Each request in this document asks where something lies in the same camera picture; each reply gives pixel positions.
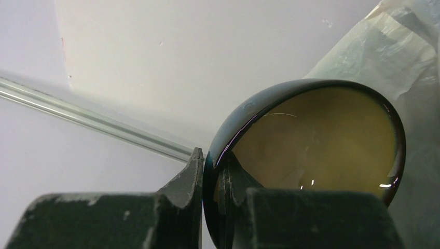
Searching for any white trash bag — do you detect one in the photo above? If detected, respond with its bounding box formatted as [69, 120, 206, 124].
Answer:
[308, 1, 439, 248]

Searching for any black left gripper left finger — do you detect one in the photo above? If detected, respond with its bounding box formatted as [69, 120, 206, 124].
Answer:
[6, 148, 204, 248]

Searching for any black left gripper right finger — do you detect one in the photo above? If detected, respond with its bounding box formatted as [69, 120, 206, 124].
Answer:
[219, 154, 404, 248]

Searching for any brown bowl with nuggets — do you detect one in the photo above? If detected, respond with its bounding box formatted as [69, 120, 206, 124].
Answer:
[203, 79, 406, 248]

